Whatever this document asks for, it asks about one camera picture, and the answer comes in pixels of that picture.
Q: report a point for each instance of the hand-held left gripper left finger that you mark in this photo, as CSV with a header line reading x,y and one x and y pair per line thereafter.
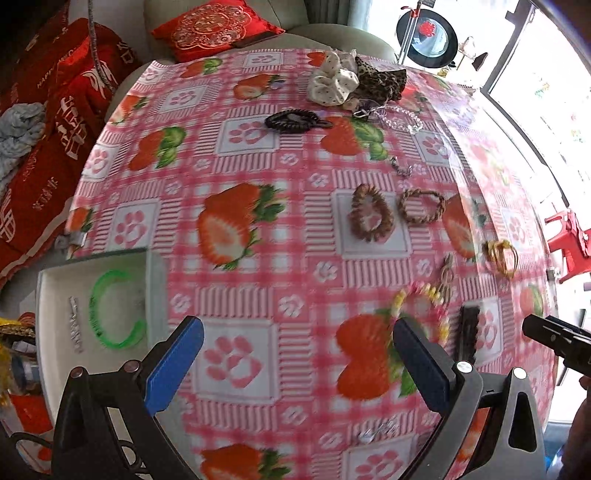
x,y
173,364

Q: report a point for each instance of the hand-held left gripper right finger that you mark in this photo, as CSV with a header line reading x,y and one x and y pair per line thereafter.
x,y
420,369

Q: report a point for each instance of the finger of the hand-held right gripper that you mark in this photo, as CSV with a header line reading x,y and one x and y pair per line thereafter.
x,y
554,334

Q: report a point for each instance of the white rectangular tray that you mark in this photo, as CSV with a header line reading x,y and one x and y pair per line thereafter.
x,y
55,314

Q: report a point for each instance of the black hair clip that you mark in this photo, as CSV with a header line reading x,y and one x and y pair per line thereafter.
x,y
468,332

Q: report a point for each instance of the small silver clip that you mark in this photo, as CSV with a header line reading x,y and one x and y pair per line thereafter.
x,y
376,431

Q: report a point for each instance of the green bangle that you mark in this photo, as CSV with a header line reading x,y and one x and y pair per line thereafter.
x,y
94,318

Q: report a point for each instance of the beige rubber band bunch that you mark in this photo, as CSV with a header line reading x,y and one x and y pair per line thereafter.
x,y
446,277

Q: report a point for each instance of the red plastic stool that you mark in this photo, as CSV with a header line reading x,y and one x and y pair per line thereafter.
x,y
570,235

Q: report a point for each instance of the pink strawberry print tablecloth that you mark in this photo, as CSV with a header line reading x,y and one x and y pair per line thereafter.
x,y
295,277

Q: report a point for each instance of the metal tablecloth clip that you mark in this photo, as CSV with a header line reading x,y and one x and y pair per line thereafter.
x,y
71,241

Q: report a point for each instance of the yellow patterned object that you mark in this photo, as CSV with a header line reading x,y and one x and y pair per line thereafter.
x,y
11,350

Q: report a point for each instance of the window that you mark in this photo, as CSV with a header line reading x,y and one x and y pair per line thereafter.
x,y
545,92

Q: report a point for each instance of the black hair claw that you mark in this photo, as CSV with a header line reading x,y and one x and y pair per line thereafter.
x,y
286,121

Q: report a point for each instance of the red printed blanket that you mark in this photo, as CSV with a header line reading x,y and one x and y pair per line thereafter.
x,y
60,120

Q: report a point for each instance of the grey knitted cloth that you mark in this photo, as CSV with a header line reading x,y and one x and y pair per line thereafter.
x,y
18,134

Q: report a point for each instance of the leopard print scrunchie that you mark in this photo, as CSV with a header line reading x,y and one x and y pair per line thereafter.
x,y
378,81

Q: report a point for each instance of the white polka dot scrunchie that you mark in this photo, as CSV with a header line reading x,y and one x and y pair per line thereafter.
x,y
330,83

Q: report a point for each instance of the black round mirror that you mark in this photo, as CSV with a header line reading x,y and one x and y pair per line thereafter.
x,y
427,34

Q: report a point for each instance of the red embroidered cushion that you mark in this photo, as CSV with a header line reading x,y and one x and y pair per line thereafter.
x,y
207,27

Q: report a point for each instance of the beige sofa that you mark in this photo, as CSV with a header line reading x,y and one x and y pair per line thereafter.
x,y
332,39

